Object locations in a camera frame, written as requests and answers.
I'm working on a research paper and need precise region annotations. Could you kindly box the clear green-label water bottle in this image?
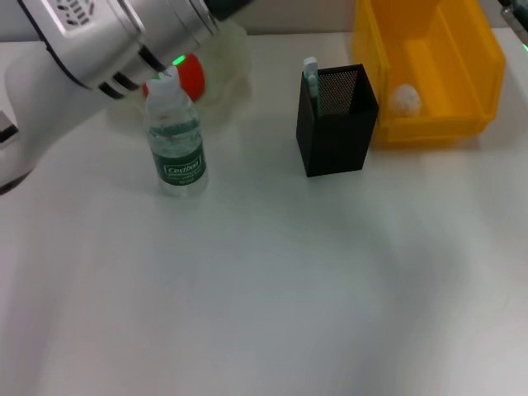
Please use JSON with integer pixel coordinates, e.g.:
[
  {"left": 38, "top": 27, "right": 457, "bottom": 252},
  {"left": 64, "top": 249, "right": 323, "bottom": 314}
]
[{"left": 144, "top": 68, "right": 210, "bottom": 198}]

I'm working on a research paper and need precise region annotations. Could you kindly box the white paper ball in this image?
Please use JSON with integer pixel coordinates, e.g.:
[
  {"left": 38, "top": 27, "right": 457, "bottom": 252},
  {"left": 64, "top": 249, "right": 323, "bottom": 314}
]
[{"left": 389, "top": 84, "right": 422, "bottom": 117}]

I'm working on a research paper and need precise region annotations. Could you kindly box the black mesh pen holder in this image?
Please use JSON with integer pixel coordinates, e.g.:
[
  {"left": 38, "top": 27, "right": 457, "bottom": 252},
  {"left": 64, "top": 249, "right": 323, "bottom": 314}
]
[{"left": 295, "top": 64, "right": 380, "bottom": 178}]

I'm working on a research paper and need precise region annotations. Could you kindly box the green glass fruit bowl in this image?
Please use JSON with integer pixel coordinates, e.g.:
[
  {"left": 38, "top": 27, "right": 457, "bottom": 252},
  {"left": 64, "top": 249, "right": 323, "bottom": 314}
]
[{"left": 105, "top": 20, "right": 253, "bottom": 134}]

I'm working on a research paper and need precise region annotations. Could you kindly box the green pen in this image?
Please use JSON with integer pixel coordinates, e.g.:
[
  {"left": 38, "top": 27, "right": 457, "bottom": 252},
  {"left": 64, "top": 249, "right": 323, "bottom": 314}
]
[{"left": 303, "top": 57, "right": 322, "bottom": 117}]

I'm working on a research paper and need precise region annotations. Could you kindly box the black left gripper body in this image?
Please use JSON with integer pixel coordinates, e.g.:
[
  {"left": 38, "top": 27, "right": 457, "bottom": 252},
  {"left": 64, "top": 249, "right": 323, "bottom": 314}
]
[{"left": 205, "top": 0, "right": 253, "bottom": 22}]

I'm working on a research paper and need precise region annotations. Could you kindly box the yellow plastic bin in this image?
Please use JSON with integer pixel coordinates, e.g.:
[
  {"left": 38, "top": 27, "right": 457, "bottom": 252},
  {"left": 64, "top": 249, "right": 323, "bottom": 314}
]
[{"left": 351, "top": 0, "right": 507, "bottom": 149}]

